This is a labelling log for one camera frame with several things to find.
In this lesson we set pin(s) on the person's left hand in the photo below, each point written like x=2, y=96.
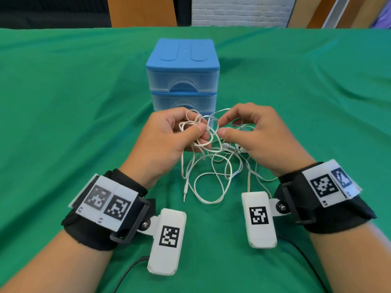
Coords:
x=155, y=146

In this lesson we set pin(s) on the person's right hand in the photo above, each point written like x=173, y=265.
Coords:
x=272, y=140

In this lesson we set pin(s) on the blue plastic mini drawer unit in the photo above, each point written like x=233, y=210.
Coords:
x=181, y=53

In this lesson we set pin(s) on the person's left forearm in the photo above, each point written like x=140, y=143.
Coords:
x=58, y=265

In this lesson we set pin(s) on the person's right forearm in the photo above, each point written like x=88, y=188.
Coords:
x=351, y=259

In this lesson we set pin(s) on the white right marker tag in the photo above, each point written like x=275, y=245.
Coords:
x=323, y=184

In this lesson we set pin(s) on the white marker tag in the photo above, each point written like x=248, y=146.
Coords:
x=323, y=184
x=104, y=202

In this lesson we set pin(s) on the white left marker tag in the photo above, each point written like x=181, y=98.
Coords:
x=104, y=202

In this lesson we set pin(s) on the green tablecloth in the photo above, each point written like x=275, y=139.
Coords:
x=61, y=112

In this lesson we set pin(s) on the tan wooden board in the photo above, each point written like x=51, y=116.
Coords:
x=360, y=10
x=304, y=12

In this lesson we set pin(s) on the wide orange wooden panel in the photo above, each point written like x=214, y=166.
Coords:
x=140, y=10

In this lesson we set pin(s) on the black sofa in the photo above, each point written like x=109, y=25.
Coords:
x=55, y=19

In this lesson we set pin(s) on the purple cloth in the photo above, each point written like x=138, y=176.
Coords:
x=383, y=16

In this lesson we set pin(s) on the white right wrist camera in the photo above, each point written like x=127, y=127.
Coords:
x=259, y=236

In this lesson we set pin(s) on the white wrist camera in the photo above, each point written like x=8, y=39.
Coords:
x=259, y=236
x=163, y=262

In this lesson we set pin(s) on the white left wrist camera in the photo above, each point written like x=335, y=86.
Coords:
x=163, y=262

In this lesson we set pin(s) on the white metal frame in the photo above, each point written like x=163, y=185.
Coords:
x=336, y=12

